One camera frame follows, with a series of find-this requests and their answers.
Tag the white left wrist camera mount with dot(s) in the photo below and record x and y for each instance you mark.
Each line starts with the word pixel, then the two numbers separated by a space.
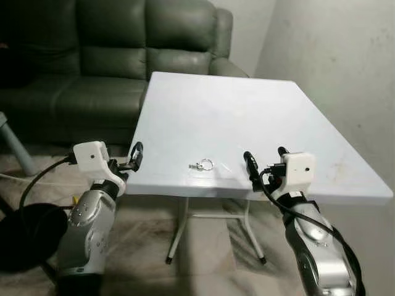
pixel 89 155

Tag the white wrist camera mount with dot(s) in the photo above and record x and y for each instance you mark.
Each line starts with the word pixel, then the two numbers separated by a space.
pixel 299 168
pixel 89 155

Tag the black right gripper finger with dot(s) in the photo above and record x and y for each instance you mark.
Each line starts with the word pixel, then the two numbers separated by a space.
pixel 252 165
pixel 282 151

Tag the dark green leather sofa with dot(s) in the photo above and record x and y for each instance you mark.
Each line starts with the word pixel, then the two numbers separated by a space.
pixel 111 37

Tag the grey-blue furniture leg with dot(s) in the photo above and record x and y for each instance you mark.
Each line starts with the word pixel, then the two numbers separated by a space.
pixel 18 148

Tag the black round stool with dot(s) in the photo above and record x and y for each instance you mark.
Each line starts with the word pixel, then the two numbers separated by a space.
pixel 31 237

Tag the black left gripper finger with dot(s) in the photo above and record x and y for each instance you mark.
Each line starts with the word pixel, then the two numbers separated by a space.
pixel 140 153
pixel 112 154

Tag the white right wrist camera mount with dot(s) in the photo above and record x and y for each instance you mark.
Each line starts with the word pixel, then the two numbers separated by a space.
pixel 299 168

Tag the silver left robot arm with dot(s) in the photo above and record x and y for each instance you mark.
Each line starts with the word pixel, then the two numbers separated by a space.
pixel 86 228

